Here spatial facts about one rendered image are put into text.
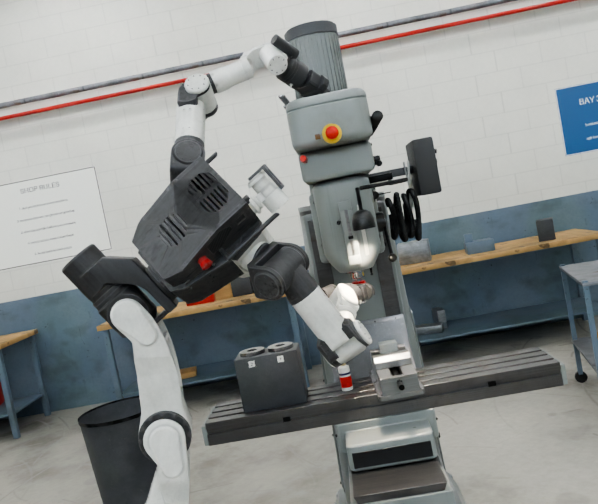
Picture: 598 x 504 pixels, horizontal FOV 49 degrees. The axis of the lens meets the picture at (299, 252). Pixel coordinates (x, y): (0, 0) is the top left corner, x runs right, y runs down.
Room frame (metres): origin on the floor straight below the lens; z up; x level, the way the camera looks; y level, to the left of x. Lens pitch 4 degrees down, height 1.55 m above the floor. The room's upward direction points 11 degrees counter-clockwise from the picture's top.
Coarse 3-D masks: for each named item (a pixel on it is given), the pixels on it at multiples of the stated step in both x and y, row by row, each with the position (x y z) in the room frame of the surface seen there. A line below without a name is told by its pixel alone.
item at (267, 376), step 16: (240, 352) 2.25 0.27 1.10; (256, 352) 2.21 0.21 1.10; (272, 352) 2.21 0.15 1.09; (288, 352) 2.19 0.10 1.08; (240, 368) 2.20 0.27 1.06; (256, 368) 2.19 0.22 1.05; (272, 368) 2.19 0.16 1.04; (288, 368) 2.19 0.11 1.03; (240, 384) 2.20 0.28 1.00; (256, 384) 2.19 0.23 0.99; (272, 384) 2.19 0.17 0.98; (288, 384) 2.19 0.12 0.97; (304, 384) 2.22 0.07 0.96; (256, 400) 2.19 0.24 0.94; (272, 400) 2.19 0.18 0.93; (288, 400) 2.19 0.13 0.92; (304, 400) 2.18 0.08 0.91
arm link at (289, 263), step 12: (288, 252) 1.73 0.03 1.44; (264, 264) 1.70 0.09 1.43; (276, 264) 1.68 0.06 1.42; (288, 264) 1.70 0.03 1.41; (300, 264) 1.73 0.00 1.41; (288, 276) 1.68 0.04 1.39; (300, 276) 1.71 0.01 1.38; (288, 288) 1.71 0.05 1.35; (300, 288) 1.70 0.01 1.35; (312, 288) 1.71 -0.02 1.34; (288, 300) 1.74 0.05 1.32; (300, 300) 1.71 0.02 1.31
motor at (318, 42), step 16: (288, 32) 2.44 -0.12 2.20; (304, 32) 2.40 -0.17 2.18; (320, 32) 2.41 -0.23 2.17; (336, 32) 2.46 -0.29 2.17; (304, 48) 2.41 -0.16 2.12; (320, 48) 2.40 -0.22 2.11; (336, 48) 2.44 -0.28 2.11; (320, 64) 2.40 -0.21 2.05; (336, 64) 2.43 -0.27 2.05; (336, 80) 2.42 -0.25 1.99
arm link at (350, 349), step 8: (344, 312) 1.92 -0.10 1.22; (352, 320) 1.89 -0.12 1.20; (344, 344) 1.75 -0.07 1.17; (352, 344) 1.75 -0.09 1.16; (360, 344) 1.75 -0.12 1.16; (336, 352) 1.76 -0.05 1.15; (344, 352) 1.76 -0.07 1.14; (352, 352) 1.76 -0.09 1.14; (360, 352) 1.79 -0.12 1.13; (336, 360) 1.76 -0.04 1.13; (344, 360) 1.77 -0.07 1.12
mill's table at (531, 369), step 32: (512, 352) 2.31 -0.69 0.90; (544, 352) 2.24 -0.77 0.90; (448, 384) 2.12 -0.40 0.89; (480, 384) 2.12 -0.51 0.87; (512, 384) 2.11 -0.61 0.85; (544, 384) 2.10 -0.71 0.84; (224, 416) 2.23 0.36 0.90; (256, 416) 2.16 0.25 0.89; (288, 416) 2.15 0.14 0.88; (320, 416) 2.15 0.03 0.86; (352, 416) 2.14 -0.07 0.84
